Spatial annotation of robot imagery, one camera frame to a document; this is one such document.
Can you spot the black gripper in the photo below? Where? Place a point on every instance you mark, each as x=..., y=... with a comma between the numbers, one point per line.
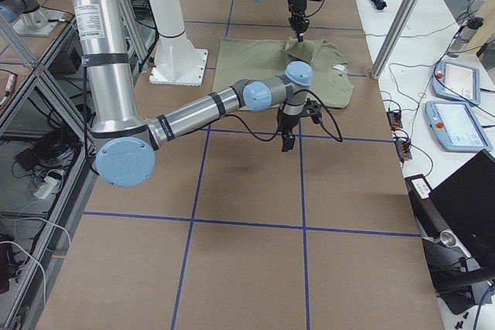
x=297, y=6
x=288, y=124

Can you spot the olive green long-sleeve shirt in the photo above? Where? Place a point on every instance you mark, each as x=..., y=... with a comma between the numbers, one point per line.
x=262, y=59

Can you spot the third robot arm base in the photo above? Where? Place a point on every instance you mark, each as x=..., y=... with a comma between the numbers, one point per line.
x=29, y=18

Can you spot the orange terminal block far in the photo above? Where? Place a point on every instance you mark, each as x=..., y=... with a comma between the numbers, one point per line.
x=394, y=120

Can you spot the orange terminal block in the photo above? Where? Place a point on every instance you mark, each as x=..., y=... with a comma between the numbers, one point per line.
x=394, y=120
x=403, y=148

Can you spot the orange terminal block near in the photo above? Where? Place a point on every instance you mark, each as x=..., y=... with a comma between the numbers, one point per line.
x=403, y=148

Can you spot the far teach pendant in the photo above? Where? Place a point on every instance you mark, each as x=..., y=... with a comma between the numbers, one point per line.
x=455, y=81

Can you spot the teach pendant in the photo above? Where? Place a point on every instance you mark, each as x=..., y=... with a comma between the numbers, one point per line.
x=456, y=127
x=455, y=81

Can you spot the near teach pendant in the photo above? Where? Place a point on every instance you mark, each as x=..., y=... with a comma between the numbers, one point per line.
x=456, y=127

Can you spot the grey water bottle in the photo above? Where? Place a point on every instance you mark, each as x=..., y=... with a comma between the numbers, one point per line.
x=464, y=35

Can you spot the aluminium frame post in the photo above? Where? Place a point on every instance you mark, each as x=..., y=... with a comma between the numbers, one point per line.
x=404, y=12

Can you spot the black camera stand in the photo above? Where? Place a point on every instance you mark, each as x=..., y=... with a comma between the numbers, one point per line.
x=457, y=276

